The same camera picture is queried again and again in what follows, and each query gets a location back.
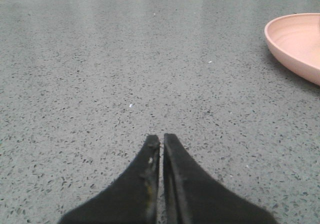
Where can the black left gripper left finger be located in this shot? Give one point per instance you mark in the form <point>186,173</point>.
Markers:
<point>132,198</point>

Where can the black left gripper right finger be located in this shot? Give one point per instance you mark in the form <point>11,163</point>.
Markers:
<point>193,196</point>

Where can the pink plate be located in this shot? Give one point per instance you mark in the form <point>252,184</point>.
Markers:
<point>294,41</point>

